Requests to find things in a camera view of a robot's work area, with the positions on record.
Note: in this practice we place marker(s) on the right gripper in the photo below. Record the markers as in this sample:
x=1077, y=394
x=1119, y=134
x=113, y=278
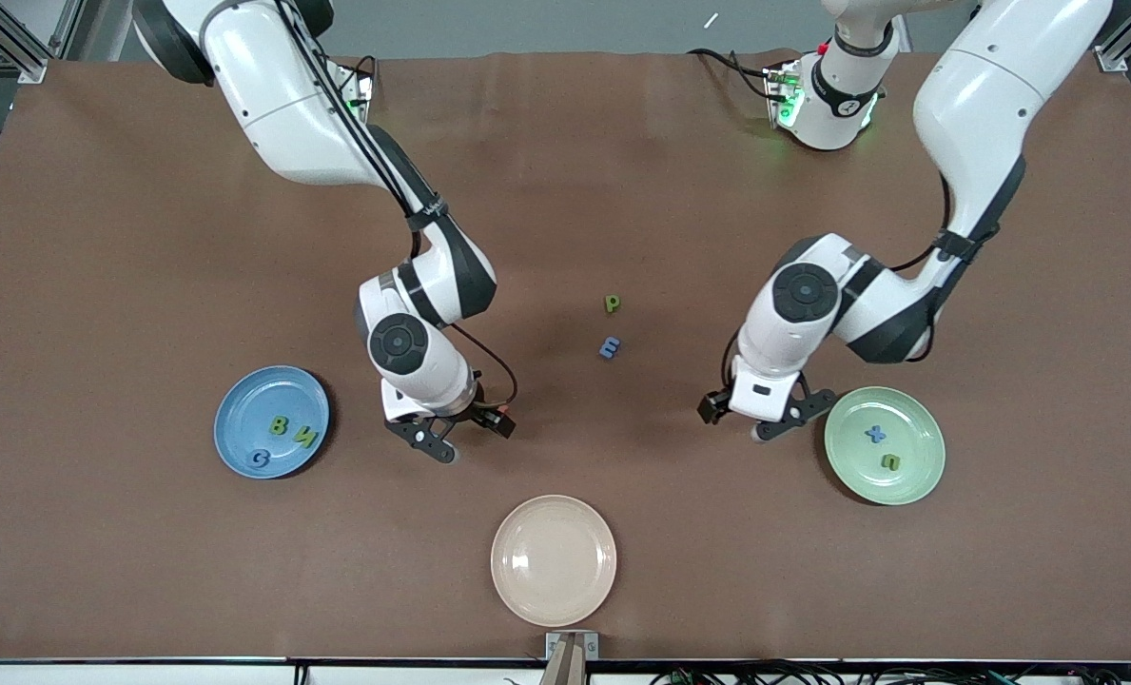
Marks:
x=478, y=411

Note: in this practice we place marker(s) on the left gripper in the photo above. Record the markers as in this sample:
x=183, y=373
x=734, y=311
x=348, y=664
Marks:
x=714, y=406

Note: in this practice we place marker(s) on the blue letter m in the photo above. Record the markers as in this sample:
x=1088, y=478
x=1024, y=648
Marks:
x=610, y=347

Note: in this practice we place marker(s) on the blue letter x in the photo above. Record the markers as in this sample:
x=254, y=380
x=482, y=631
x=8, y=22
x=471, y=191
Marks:
x=875, y=434

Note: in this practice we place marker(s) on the green lowercase letter n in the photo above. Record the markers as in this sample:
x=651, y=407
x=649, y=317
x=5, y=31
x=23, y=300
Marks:
x=891, y=461

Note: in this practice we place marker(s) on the green uppercase letter N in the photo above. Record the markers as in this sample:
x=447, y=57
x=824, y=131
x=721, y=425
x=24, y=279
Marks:
x=305, y=438

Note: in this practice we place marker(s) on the green letter B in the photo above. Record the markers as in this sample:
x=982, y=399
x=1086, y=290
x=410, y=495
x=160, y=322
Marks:
x=280, y=425

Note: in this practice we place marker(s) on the blue letter C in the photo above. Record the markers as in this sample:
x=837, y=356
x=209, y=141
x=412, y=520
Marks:
x=253, y=459

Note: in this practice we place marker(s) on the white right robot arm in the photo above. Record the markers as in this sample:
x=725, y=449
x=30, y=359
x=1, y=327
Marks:
x=280, y=105

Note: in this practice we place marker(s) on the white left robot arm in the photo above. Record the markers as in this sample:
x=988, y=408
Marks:
x=984, y=105

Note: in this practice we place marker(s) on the beige plate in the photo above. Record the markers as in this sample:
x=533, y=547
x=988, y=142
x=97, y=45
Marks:
x=554, y=561

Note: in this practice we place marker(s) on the green plate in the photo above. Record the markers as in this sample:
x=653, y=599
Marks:
x=907, y=423

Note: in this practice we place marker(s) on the blue plate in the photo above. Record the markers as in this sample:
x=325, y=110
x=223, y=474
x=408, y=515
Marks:
x=261, y=400

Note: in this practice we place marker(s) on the brown table mat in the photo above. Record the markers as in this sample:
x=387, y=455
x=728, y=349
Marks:
x=575, y=190

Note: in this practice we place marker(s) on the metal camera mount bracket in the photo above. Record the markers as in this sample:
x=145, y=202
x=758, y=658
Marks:
x=554, y=645

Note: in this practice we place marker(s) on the white table edge rail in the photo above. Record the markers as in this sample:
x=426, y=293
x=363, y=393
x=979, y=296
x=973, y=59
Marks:
x=146, y=674

